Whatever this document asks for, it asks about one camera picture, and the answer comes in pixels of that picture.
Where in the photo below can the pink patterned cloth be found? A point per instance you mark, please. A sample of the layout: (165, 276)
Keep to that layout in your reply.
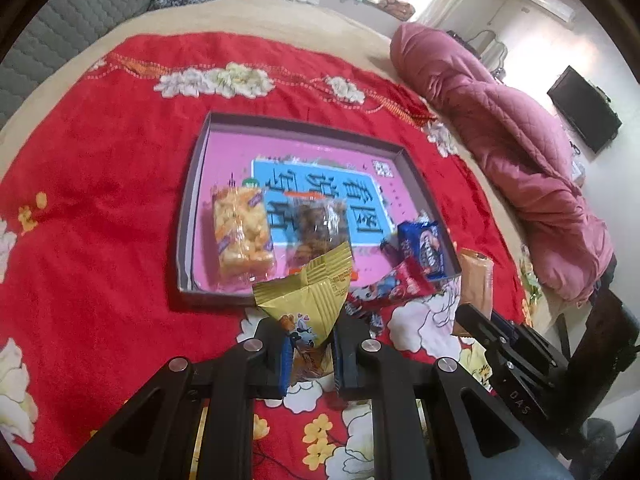
(397, 6)

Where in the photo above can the grey quilted headboard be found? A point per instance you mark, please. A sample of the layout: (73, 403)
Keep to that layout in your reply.
(75, 25)

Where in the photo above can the tan cake packet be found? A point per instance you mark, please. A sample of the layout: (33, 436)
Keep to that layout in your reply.
(475, 280)

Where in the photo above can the pink shallow cardboard box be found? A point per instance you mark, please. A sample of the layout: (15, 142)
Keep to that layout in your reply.
(320, 155)

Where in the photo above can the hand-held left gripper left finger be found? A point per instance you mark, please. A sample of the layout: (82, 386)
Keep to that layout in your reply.
(285, 362)

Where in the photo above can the black flat screen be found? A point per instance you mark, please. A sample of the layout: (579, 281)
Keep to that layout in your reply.
(585, 110)

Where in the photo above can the clear packet of dark nuts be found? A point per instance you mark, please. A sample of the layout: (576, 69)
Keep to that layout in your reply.
(317, 227)

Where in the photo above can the red snack packet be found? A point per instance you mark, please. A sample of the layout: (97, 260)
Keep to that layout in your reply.
(402, 282)

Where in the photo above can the red floral blanket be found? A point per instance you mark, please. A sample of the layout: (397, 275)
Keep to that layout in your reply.
(100, 185)

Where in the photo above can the blue cookie packet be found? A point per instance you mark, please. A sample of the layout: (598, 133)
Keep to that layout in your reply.
(422, 247)

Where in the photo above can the dark wooden chair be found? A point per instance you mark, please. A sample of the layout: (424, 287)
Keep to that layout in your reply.
(605, 340)

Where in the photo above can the gold snack packet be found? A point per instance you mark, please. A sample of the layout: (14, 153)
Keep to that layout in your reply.
(305, 295)

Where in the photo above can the white air conditioner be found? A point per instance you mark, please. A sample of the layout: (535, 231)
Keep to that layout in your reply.
(545, 1)

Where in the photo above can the pink quilted duvet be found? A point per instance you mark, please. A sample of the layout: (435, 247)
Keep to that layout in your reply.
(500, 125)

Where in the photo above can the clear orange cracker packet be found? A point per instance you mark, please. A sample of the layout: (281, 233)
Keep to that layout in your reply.
(242, 235)

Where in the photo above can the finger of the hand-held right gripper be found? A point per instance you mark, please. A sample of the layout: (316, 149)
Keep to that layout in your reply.
(477, 325)
(515, 337)

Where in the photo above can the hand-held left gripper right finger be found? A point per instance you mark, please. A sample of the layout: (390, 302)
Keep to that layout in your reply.
(339, 362)

